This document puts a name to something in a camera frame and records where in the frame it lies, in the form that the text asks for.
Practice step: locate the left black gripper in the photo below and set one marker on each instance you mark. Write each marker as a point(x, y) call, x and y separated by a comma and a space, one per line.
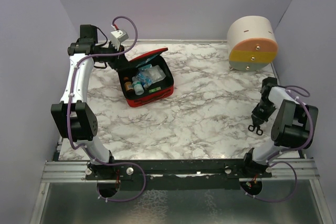
point(117, 60)

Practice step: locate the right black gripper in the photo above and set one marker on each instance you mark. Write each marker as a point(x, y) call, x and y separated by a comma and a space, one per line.
point(259, 118)

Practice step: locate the black handled scissors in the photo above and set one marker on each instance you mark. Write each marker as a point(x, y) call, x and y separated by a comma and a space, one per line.
point(256, 129)

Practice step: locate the brown bottle orange cap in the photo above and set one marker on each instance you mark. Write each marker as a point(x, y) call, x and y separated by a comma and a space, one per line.
point(129, 89)

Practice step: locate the blue yellow plaster pack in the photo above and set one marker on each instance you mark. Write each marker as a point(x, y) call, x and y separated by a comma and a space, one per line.
point(142, 60)

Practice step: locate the blue packets clear bag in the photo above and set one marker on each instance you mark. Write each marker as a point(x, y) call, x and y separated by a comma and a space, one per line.
point(143, 77)

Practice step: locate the clear bottle green label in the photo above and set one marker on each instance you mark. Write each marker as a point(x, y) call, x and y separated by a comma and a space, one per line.
point(138, 88)

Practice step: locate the red black medicine case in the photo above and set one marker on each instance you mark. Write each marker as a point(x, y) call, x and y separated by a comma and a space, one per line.
point(166, 85)

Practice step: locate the white gauze clear bag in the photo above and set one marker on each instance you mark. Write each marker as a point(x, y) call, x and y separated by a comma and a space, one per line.
point(156, 74)

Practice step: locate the small green box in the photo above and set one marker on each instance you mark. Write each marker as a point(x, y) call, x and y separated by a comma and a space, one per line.
point(154, 90)

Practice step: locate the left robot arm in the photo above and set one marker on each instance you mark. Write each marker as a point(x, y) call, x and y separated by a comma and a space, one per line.
point(74, 119)

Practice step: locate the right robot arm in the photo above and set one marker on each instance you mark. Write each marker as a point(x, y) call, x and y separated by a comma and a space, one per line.
point(292, 130)

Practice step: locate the round pastel drawer cabinet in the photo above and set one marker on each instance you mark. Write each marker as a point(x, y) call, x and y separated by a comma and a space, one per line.
point(251, 43)

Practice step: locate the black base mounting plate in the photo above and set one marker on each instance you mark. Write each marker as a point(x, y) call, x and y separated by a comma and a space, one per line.
point(175, 174)

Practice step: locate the aluminium frame rail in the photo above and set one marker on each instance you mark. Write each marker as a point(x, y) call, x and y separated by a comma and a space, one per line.
point(75, 172)

